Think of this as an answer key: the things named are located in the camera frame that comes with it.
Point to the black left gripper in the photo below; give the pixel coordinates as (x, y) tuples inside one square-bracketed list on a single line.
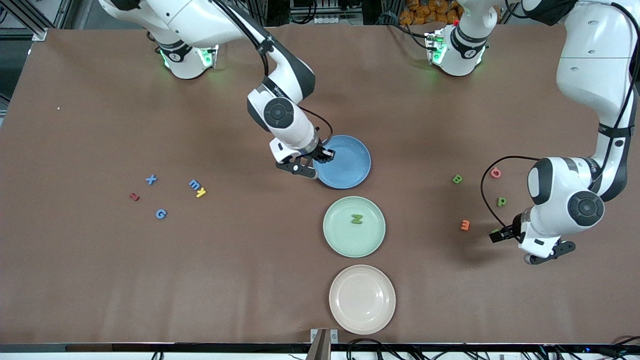
[(508, 233)]

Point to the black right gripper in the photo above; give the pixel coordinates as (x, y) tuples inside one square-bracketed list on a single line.
[(323, 153)]

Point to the green letter N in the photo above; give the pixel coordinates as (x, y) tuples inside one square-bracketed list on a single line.
[(356, 219)]

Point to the green letter B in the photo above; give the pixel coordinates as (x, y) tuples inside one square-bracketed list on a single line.
[(456, 179)]

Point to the blue letter m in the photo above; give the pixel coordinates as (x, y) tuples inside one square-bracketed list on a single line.
[(194, 184)]

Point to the blue letter X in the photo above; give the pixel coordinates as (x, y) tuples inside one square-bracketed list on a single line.
[(151, 180)]

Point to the blue letter G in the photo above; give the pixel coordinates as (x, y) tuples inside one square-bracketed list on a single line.
[(156, 214)]

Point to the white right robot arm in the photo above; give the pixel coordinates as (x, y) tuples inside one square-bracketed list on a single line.
[(210, 20)]

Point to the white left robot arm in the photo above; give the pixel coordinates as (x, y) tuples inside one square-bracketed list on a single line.
[(595, 65)]

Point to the blue plate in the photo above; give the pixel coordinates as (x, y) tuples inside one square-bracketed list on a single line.
[(350, 165)]

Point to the orange letter E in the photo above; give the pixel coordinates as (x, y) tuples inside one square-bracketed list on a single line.
[(468, 225)]

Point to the red letter Q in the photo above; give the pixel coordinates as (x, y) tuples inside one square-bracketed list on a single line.
[(491, 173)]

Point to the green plate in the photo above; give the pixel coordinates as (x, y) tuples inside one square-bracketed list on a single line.
[(354, 240)]

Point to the yellow letter Y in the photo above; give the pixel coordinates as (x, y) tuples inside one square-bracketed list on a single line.
[(201, 192)]

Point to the white socket strip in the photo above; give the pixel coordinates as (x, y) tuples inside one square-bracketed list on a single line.
[(330, 20)]

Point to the brown table cover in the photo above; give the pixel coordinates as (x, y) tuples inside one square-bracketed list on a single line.
[(250, 280)]

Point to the pink beige plate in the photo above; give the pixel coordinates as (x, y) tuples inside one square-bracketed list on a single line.
[(362, 300)]

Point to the bag of orange objects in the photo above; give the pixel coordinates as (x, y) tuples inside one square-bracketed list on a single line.
[(425, 12)]

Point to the dark red letter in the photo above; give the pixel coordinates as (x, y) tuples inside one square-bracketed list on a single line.
[(134, 197)]

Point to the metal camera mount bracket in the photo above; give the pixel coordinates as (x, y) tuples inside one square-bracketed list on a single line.
[(324, 345)]

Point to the aluminium frame profile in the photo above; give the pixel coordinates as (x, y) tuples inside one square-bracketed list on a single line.
[(37, 32)]

